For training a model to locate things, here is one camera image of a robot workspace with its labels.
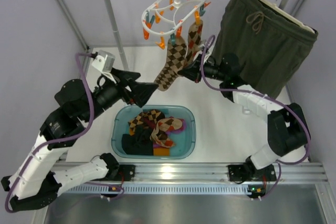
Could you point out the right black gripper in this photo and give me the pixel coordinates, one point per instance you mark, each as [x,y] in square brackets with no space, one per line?
[197,68]

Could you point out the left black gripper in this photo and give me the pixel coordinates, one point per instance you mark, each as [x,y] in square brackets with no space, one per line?
[126,86]

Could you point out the brown beige argyle sock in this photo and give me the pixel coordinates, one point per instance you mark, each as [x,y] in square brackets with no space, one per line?
[175,58]

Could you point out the beige orange argyle sock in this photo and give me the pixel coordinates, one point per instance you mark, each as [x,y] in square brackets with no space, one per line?
[194,41]

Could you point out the brown orange argyle sock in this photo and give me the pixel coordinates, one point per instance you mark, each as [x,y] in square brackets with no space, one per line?
[159,134]

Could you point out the white clip sock hanger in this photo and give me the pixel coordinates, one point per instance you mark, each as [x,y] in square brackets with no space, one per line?
[165,18]

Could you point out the maroon orange striped sock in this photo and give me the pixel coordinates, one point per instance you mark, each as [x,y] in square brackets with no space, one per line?
[160,151]

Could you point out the brown yellow argyle sock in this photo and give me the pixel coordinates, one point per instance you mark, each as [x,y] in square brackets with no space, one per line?
[152,115]

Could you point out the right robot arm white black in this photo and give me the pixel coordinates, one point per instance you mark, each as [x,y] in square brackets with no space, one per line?
[286,126]

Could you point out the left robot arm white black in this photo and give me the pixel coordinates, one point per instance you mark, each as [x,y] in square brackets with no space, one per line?
[35,185]

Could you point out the maroon purple sock in bin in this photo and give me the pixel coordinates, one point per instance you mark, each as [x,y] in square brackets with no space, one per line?
[181,128]

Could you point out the black sock in bin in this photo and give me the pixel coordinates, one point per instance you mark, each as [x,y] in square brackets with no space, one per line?
[133,145]

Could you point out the teal plastic bin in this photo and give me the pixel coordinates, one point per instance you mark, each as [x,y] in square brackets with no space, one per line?
[185,141]

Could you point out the olive green shorts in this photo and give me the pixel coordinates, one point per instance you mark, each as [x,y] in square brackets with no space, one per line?
[270,44]

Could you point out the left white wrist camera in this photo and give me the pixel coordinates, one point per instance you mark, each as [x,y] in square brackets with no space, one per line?
[103,62]

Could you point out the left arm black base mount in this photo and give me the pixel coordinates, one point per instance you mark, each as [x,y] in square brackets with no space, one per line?
[125,173]

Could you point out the aluminium rail frame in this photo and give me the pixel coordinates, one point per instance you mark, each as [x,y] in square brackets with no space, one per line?
[189,179]

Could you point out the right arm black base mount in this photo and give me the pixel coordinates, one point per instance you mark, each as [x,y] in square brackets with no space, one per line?
[240,173]

